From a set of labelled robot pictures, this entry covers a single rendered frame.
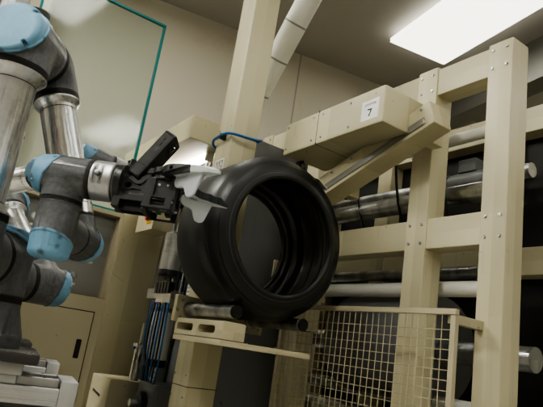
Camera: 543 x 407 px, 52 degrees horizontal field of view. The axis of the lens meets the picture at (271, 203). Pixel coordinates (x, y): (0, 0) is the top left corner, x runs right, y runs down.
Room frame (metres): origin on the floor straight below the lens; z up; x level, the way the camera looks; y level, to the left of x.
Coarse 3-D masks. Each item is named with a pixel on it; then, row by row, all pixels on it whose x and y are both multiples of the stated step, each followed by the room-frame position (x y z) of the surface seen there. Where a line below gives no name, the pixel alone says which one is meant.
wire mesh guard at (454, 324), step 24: (384, 312) 1.94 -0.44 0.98; (408, 312) 1.84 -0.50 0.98; (432, 312) 1.76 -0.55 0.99; (456, 312) 1.69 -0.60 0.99; (288, 336) 2.39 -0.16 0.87; (336, 336) 2.14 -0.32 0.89; (408, 336) 1.85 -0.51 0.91; (456, 336) 1.69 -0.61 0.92; (312, 360) 2.25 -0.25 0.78; (456, 360) 1.69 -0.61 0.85; (312, 384) 2.23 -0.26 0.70; (336, 384) 2.11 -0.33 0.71; (408, 384) 1.83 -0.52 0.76
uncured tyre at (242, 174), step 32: (256, 160) 1.88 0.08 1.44; (224, 192) 1.80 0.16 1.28; (256, 192) 2.18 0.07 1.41; (288, 192) 2.19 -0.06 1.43; (320, 192) 2.00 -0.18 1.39; (192, 224) 1.87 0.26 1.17; (224, 224) 1.79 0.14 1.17; (288, 224) 2.27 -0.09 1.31; (320, 224) 2.17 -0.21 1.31; (192, 256) 1.90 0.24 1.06; (224, 256) 1.81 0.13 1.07; (288, 256) 2.29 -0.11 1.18; (320, 256) 2.19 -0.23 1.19; (192, 288) 2.02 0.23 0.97; (224, 288) 1.86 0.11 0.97; (256, 288) 1.88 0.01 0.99; (288, 288) 2.27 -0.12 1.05; (320, 288) 2.03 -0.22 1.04; (256, 320) 1.99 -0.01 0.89
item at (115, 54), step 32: (64, 0) 2.13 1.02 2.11; (96, 0) 2.20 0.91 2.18; (64, 32) 2.15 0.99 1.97; (96, 32) 2.22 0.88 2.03; (128, 32) 2.29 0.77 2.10; (160, 32) 2.37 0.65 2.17; (96, 64) 2.24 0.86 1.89; (128, 64) 2.31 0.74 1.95; (96, 96) 2.26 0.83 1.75; (128, 96) 2.33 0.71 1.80; (32, 128) 2.14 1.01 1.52; (96, 128) 2.27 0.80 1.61; (128, 128) 2.35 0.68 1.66
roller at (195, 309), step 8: (192, 304) 2.10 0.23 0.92; (200, 304) 2.05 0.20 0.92; (208, 304) 2.00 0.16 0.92; (216, 304) 1.96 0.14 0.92; (224, 304) 1.92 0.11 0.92; (192, 312) 2.08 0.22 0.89; (200, 312) 2.03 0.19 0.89; (208, 312) 1.98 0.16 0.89; (216, 312) 1.93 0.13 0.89; (224, 312) 1.89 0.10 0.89; (232, 312) 1.85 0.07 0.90; (240, 312) 1.86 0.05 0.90
